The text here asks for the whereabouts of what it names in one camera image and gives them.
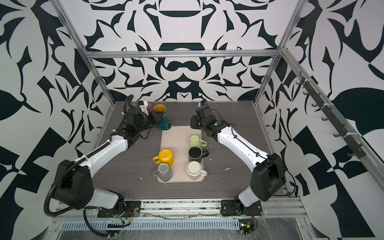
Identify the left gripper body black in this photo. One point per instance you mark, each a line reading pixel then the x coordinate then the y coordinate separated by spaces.
pixel 148 121

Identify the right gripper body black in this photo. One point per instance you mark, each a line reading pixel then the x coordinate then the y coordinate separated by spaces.
pixel 197 123

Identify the light blue mug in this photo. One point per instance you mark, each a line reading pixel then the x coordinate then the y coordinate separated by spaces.
pixel 160 108

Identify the dark green mug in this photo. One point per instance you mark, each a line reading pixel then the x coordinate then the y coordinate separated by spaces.
pixel 164 124

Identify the pink floral mug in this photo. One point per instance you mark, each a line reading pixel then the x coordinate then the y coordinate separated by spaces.
pixel 149 106

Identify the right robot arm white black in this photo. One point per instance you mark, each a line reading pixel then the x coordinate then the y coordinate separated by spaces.
pixel 268 171

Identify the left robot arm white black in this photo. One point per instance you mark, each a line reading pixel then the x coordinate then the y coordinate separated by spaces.
pixel 73 185

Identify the light green mug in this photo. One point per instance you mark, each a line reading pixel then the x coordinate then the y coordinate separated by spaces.
pixel 196 141

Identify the black mug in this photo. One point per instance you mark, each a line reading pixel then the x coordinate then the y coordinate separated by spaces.
pixel 197 154

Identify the yellow mug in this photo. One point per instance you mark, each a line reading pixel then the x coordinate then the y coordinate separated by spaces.
pixel 165 156

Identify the white mug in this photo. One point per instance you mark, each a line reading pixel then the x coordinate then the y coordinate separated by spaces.
pixel 195 170

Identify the grey mug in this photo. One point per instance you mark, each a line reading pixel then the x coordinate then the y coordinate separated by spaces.
pixel 164 173

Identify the beige serving tray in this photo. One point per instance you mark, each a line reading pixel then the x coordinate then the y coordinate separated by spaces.
pixel 177 140

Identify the green light controller board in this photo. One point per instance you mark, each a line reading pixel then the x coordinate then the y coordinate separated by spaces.
pixel 247 227

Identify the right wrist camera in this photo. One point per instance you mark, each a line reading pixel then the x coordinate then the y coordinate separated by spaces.
pixel 204 111

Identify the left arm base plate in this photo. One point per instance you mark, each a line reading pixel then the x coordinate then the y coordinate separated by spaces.
pixel 127 209

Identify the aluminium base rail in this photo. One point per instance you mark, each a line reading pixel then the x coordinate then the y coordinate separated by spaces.
pixel 276 207

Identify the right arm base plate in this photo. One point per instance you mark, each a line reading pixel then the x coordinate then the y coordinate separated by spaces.
pixel 231 208

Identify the white cable duct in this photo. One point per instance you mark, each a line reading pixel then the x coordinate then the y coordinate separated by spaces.
pixel 187 224

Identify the wall hook rail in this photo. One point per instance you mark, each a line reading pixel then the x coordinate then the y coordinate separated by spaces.
pixel 333 115

